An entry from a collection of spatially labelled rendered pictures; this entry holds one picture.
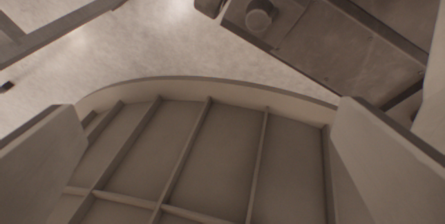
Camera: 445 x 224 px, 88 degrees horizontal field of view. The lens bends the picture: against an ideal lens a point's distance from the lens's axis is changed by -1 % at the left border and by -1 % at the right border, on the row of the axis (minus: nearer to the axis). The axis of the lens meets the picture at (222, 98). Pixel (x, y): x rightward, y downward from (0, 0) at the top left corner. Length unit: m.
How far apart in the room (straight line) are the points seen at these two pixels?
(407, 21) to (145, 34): 0.64
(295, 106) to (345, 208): 0.30
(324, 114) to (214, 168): 0.37
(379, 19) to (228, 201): 0.47
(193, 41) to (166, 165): 0.36
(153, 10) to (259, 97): 0.40
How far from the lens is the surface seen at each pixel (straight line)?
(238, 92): 0.74
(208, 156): 0.65
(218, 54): 0.71
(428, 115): 0.21
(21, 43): 0.59
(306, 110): 0.76
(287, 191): 0.63
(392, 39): 0.47
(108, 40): 0.88
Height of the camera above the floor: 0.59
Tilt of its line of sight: 47 degrees down
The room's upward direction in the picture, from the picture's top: 158 degrees counter-clockwise
